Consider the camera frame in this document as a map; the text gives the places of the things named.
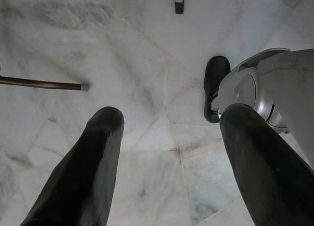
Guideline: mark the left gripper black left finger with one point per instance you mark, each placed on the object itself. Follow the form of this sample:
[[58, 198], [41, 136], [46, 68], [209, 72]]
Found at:
[[81, 177]]

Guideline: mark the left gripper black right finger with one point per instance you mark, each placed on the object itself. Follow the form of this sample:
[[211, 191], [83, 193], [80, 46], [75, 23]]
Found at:
[[265, 177]]

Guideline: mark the robot black left foot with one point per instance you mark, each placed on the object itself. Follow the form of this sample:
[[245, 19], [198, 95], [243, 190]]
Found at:
[[216, 74]]

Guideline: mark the silver metal clothes rack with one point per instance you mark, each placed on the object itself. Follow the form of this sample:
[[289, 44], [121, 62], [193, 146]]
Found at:
[[179, 5]]

